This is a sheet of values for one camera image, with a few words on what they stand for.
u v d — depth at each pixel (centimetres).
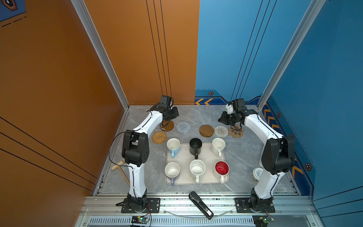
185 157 92
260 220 71
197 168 85
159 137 100
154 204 74
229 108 85
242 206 72
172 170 83
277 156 49
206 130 105
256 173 77
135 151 54
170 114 86
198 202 71
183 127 106
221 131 103
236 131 103
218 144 92
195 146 91
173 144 91
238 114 68
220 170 84
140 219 71
